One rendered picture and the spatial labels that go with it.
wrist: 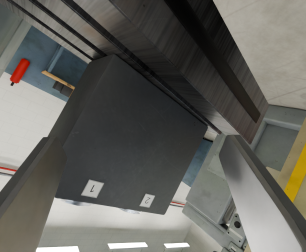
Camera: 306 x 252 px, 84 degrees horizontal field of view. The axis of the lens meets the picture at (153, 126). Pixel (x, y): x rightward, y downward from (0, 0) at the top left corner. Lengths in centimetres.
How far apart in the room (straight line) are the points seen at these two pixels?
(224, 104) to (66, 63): 434
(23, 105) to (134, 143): 429
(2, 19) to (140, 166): 51
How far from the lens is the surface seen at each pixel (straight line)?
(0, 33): 62
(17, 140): 467
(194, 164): 722
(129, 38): 17
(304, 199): 143
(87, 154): 23
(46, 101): 449
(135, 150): 25
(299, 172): 145
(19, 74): 430
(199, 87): 20
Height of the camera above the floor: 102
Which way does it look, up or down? 4 degrees down
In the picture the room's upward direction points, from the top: 152 degrees counter-clockwise
